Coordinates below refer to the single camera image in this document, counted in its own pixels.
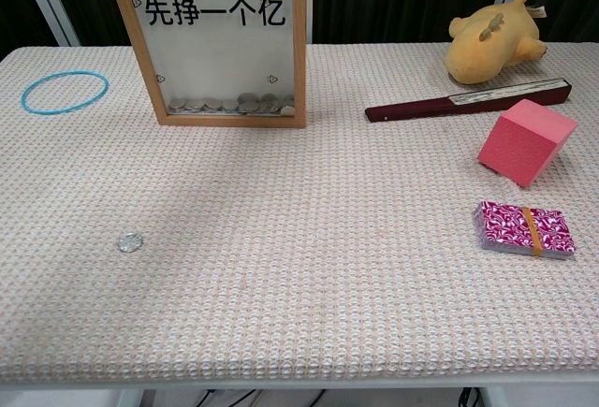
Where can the beige woven tablecloth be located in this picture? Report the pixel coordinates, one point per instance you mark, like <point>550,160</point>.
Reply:
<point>299,285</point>

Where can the pile of silver coins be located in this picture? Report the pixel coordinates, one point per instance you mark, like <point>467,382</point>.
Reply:
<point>248,103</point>

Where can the silver coin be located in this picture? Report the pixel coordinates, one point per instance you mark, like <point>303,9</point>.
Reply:
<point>129,242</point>

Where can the pink patterned card deck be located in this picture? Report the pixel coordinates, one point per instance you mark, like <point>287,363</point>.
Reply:
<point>505,224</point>

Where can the dark red folding fan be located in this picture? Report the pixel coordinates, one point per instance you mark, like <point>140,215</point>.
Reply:
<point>412,110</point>

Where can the pink foam cube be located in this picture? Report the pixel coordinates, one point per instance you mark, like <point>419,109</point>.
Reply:
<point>515,154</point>

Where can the wooden frame coin bank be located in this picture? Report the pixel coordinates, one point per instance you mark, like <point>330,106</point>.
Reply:
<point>234,120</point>

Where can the yellow plush toy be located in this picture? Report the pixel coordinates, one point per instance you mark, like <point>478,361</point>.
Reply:
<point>486,51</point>

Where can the yellow rubber band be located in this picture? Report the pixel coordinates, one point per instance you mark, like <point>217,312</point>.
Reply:
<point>531,229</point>

